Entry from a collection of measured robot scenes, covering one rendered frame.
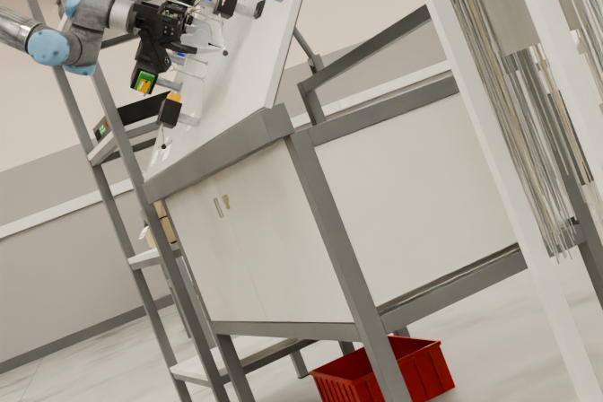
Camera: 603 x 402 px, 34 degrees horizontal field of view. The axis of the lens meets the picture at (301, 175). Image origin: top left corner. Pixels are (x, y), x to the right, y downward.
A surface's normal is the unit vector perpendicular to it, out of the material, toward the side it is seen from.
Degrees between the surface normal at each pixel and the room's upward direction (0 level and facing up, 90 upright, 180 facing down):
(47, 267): 90
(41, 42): 90
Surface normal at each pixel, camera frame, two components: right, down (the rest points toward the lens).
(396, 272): 0.35, -0.13
